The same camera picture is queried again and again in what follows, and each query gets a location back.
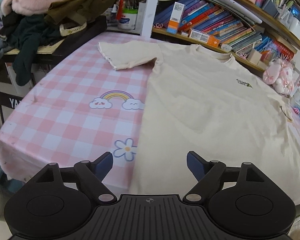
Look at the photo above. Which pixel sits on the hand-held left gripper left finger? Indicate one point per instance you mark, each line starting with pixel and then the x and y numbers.
pixel 105 163

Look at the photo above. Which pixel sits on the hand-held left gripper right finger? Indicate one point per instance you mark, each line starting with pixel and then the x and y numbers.
pixel 195 163

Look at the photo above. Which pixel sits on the cream t-shirt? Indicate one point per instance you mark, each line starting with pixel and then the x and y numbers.
pixel 202 105

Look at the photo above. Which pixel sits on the dark green clothes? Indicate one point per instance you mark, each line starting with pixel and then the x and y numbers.
pixel 32 40

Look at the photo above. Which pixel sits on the pink checkered table mat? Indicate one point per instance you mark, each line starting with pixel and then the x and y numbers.
pixel 65 120

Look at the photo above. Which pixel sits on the black keyboard stand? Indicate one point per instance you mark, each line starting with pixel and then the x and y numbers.
pixel 10 101

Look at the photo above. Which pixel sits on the pink blue toy hand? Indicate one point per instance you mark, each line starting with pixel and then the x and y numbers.
pixel 296 110

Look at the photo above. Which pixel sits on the small white box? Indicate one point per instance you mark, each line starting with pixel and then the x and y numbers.
pixel 225 47

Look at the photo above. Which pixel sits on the pink plush bunny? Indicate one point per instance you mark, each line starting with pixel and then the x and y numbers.
pixel 277 76

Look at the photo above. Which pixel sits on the pink scissors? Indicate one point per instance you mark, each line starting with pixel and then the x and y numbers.
pixel 158 25
pixel 243 53

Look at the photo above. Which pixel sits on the small beige box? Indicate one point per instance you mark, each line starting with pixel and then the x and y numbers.
pixel 254 56

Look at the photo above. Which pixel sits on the light wooden board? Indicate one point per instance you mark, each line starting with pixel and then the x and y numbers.
pixel 47 48

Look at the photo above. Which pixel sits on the black electronic keyboard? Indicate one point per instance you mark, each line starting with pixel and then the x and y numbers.
pixel 90 30

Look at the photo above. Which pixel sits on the row of colourful books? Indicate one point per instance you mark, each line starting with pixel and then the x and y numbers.
pixel 215 22

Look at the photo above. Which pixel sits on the white pen cup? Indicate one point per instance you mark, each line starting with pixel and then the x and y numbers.
pixel 127 20

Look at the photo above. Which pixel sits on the white orange blue box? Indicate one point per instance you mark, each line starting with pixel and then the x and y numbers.
pixel 176 17

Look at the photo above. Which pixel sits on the red tassel charm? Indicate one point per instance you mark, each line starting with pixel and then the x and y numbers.
pixel 121 5

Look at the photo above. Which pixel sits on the white tablet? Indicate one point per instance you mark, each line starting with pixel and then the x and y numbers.
pixel 240 10

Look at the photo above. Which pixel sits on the olive green garment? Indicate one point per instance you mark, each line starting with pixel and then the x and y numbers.
pixel 82 2

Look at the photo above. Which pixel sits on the bunch of pens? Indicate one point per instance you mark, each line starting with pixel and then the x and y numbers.
pixel 132 2

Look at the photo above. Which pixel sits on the white wooden bookshelf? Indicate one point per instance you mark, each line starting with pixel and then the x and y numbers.
pixel 152 5

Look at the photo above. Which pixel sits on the white storage container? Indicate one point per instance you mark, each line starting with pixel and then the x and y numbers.
pixel 293 27

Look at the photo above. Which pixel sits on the grey desk organiser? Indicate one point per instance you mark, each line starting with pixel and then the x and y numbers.
pixel 270 7

